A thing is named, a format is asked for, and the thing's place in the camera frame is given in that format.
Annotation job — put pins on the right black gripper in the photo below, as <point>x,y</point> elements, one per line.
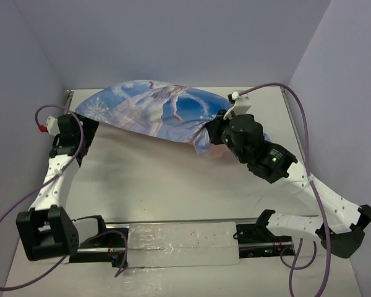
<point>213,127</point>

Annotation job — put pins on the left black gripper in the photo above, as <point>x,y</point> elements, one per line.
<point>89,127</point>

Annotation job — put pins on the blue and pink printed pillowcase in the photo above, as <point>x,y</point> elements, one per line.
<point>159,109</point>

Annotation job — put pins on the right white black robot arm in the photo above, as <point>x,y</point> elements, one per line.
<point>339,225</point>

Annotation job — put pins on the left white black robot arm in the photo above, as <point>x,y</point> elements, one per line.
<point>45,229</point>

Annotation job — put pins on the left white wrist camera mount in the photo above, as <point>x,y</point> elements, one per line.
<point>51,126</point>

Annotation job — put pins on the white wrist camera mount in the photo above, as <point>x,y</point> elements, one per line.
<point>51,126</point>
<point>241,103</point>

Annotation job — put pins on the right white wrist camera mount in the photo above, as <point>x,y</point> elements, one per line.
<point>241,103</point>

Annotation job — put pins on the silver base mounting rail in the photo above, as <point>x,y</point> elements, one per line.
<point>153,246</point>

